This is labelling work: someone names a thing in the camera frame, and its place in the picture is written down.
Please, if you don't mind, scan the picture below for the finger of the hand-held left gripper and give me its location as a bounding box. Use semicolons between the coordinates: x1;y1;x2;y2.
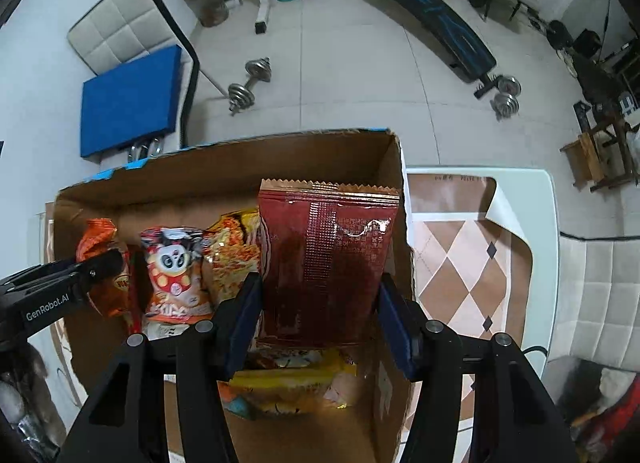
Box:
0;248;128;300

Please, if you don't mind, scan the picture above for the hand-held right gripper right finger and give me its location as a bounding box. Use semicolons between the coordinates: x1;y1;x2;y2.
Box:
376;273;576;463

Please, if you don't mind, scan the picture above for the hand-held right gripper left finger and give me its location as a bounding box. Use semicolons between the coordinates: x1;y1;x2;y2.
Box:
57;272;264;463

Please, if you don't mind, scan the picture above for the orange snack packet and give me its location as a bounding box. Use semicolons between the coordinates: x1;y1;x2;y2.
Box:
76;218;135;335

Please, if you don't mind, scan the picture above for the large red noodle packet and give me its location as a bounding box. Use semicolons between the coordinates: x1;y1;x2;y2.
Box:
219;343;362;420

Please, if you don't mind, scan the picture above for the yellow chips packet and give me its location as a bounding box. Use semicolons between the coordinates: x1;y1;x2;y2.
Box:
202;208;264;305

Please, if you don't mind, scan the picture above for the red panda snack packet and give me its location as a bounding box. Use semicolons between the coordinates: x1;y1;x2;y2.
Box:
139;226;214;327

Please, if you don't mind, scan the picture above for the dark red snack packet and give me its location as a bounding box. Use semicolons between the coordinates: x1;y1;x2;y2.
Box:
257;178;401;350

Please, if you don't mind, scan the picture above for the cardboard box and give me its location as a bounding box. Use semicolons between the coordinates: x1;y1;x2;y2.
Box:
44;128;417;463

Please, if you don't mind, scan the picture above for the dark fuzzy clothing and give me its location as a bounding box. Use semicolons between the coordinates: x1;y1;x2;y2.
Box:
0;342;69;463

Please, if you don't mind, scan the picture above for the checkered table mat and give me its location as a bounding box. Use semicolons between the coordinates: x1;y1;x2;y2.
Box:
404;173;534;425

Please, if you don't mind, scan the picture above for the blue cushion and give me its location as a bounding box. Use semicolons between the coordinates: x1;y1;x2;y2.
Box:
80;45;184;162

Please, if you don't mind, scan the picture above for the white padded chair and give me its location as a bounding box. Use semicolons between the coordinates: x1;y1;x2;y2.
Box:
67;0;227;144
542;235;640;374

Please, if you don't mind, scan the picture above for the red bag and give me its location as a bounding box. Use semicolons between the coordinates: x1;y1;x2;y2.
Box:
589;382;640;450

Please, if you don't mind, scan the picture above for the chrome dumbbell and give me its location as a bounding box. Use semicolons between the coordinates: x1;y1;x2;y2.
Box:
227;56;274;116
489;75;523;122

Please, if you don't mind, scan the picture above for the small wooden stool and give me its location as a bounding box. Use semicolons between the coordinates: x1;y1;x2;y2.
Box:
559;133;604;190

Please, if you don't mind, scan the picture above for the brown wooden chair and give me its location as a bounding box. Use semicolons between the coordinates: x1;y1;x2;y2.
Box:
589;107;640;194

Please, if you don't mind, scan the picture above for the clear water jug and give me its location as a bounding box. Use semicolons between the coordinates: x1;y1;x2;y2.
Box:
197;0;235;30

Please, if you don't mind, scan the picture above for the black sit-up bench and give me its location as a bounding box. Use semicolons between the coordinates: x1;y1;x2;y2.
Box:
353;0;507;100

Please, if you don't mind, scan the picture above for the black speaker box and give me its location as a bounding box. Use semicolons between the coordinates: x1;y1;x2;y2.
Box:
573;29;603;60

